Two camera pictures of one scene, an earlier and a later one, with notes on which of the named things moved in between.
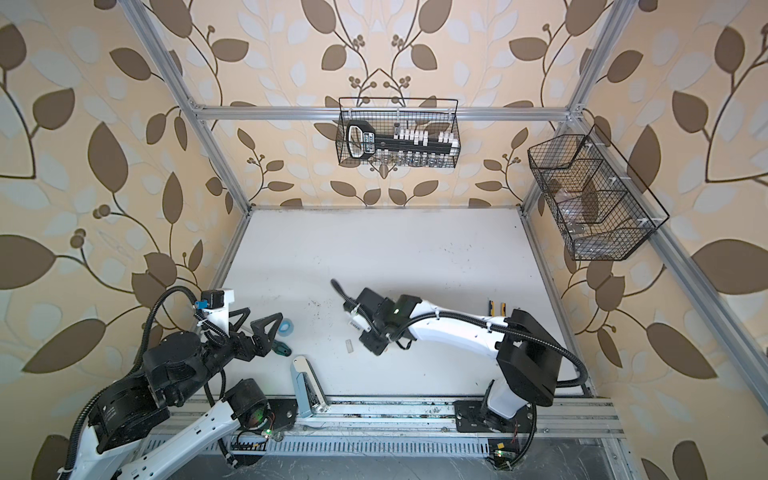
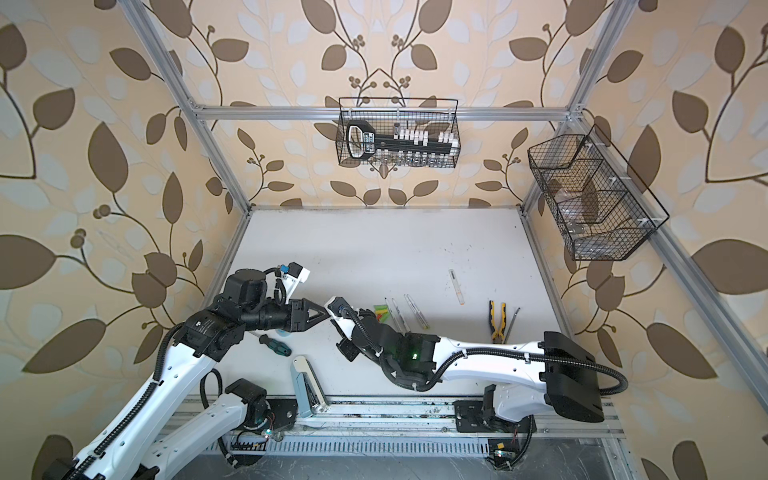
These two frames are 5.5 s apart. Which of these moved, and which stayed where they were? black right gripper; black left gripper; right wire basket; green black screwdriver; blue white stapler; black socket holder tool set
Moved: black right gripper; black left gripper
Stayed: green black screwdriver; black socket holder tool set; blue white stapler; right wire basket
